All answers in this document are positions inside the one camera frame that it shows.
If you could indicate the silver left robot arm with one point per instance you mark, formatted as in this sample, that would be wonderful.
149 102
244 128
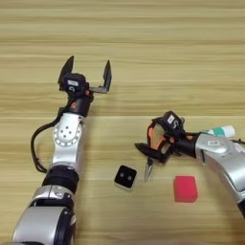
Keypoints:
67 143

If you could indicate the red foam cube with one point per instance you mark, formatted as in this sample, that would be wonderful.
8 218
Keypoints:
185 189

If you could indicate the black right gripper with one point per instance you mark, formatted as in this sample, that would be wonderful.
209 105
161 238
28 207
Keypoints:
183 145

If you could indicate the orange black needle-nose pliers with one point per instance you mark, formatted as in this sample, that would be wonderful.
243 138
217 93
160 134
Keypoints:
148 167

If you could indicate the right gripper small labelled box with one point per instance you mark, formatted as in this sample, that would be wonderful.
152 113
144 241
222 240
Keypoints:
170 119

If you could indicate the gripper small labelled box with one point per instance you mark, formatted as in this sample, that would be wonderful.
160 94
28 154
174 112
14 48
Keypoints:
74 83
170 119

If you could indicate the green white glue stick tube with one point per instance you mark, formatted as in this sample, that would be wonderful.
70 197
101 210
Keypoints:
223 131

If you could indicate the black square two-hole block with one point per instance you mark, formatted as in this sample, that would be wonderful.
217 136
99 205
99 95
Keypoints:
126 180

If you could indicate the left gripper small labelled box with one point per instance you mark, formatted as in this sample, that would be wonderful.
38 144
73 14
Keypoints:
74 83

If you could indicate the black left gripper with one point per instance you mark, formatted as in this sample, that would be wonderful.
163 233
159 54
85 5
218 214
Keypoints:
79 103

